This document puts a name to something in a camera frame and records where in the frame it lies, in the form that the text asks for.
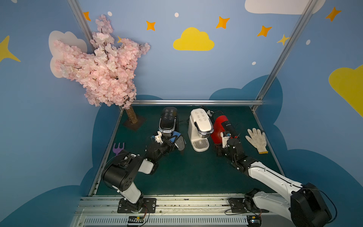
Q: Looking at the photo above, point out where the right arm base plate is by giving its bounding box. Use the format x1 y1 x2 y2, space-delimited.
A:
228 196 269 214

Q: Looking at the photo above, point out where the pink cherry blossom tree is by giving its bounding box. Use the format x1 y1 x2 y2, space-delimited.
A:
54 15 150 130

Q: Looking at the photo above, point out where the aluminium frame rail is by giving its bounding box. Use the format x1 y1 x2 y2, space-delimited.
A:
133 99 263 106

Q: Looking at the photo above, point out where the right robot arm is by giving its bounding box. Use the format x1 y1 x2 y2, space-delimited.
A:
215 138 337 227

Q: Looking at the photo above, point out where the blue microfibre cloth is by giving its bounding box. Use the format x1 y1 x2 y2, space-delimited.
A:
169 131 181 144

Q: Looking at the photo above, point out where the black coffee machine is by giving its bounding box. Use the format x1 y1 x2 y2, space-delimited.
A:
158 107 186 152

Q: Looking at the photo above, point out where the purple toy garden fork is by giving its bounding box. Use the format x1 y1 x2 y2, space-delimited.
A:
112 143 125 156

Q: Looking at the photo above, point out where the white coffee machine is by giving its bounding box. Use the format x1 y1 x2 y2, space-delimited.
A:
188 108 214 152

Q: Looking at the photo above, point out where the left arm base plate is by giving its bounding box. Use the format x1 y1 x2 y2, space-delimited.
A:
117 198 157 213

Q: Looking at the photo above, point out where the red coffee machine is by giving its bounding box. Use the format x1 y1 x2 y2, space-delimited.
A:
211 115 238 145

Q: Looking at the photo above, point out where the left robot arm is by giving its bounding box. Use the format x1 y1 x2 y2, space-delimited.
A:
101 135 186 204

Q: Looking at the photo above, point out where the white knit work glove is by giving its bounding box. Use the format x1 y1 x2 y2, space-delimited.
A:
245 128 268 154

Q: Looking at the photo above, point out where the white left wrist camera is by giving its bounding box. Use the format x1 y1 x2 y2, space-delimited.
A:
154 131 163 144

